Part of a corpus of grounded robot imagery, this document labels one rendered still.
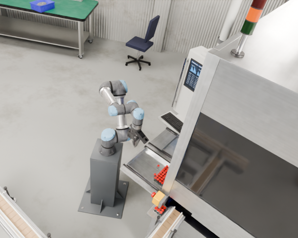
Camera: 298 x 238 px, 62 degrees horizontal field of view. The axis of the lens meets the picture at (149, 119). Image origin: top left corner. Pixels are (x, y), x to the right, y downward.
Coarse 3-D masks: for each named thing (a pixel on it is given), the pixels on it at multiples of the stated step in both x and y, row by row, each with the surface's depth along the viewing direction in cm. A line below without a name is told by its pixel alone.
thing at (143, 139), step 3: (135, 132) 182; (138, 132) 182; (141, 132) 183; (138, 135) 182; (141, 135) 182; (144, 135) 184; (141, 138) 181; (144, 138) 182; (147, 138) 184; (144, 141) 181; (147, 141) 183
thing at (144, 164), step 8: (144, 152) 220; (152, 152) 218; (136, 160) 212; (144, 160) 213; (152, 160) 214; (160, 160) 216; (136, 168) 206; (144, 168) 207; (152, 168) 208; (160, 168) 209; (144, 176) 201; (152, 176) 202; (152, 184) 194
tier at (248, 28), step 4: (244, 24) 100; (248, 24) 98; (252, 24) 98; (256, 24) 99; (244, 28) 100; (248, 28) 99; (252, 28) 99; (244, 32) 100; (248, 32) 100; (252, 32) 100
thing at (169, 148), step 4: (176, 136) 237; (172, 140) 232; (176, 140) 236; (168, 144) 229; (172, 144) 231; (164, 148) 225; (168, 148) 227; (172, 148) 228; (168, 152) 224; (172, 152) 224; (172, 156) 217
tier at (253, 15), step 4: (252, 8) 95; (248, 12) 97; (252, 12) 95; (256, 12) 95; (260, 12) 95; (248, 16) 97; (252, 16) 96; (256, 16) 96; (252, 20) 97; (256, 20) 97
